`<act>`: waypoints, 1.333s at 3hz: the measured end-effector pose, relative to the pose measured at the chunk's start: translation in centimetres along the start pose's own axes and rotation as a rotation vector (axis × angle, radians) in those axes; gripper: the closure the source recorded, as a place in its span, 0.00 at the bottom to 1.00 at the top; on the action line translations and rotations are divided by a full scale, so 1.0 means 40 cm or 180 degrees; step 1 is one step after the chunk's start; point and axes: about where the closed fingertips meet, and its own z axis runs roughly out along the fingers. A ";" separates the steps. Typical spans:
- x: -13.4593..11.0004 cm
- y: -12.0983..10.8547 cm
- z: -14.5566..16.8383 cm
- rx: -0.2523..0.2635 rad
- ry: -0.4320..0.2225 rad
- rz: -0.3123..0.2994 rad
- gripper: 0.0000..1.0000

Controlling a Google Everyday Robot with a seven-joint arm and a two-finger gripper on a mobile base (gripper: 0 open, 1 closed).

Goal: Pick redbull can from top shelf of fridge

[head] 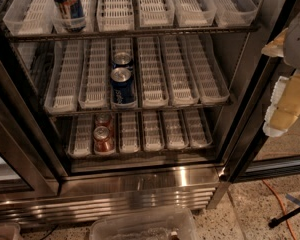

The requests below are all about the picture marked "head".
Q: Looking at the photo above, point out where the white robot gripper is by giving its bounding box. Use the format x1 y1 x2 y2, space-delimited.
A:
261 12 300 137

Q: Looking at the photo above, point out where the blue Red Bull can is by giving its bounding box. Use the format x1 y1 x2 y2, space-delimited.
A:
54 0 86 32

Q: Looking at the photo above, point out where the front blue Pepsi can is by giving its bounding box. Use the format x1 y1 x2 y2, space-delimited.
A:
110 68 135 104

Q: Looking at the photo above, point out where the blue pepsi can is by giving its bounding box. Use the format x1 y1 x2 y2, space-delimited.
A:
110 68 135 104
112 52 134 71

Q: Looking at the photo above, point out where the rear blue Pepsi can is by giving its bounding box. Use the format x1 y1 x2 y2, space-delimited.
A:
112 52 134 71

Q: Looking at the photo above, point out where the stainless steel fridge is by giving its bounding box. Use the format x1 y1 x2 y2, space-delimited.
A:
0 0 300 227

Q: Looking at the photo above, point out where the rear red soda can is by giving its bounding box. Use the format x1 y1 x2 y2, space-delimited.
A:
95 113 114 133

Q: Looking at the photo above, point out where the red soda can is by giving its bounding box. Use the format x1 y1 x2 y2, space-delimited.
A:
93 126 114 153
95 113 114 133

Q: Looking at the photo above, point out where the front red soda can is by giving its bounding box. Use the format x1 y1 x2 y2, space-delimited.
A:
93 126 114 153

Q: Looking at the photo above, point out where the black tripod leg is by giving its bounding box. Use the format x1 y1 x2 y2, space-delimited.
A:
268 207 300 228

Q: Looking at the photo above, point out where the clear plastic bin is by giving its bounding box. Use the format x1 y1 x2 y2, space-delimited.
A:
89 207 200 240

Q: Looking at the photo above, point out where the small clear container corner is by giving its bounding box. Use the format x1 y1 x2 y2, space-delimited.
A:
0 223 23 240

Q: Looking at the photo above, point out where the orange cable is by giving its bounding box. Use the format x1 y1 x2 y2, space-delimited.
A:
261 179 298 240

